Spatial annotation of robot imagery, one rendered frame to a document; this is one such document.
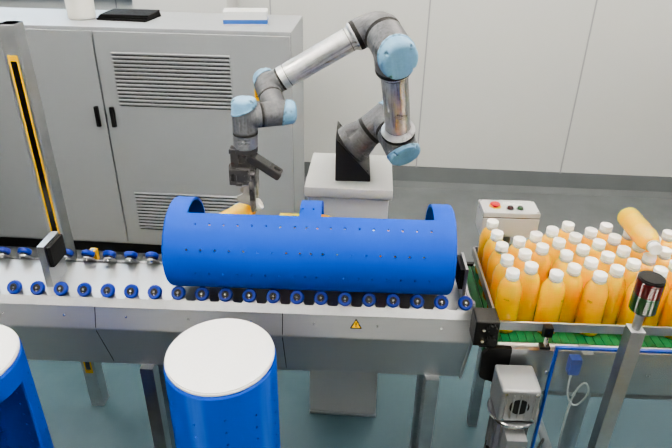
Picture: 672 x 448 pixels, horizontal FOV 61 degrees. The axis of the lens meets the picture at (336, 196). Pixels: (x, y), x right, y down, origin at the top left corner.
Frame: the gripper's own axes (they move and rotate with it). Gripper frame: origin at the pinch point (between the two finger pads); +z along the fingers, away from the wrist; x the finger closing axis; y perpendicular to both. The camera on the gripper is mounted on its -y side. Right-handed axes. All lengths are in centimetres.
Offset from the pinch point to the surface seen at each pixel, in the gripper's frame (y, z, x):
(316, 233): -20.5, 0.2, 15.8
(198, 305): 16.7, 27.3, 17.4
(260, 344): -8.1, 16.0, 46.4
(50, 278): 66, 24, 11
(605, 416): -103, 39, 44
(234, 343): -1.2, 16.0, 46.4
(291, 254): -13.4, 5.6, 19.3
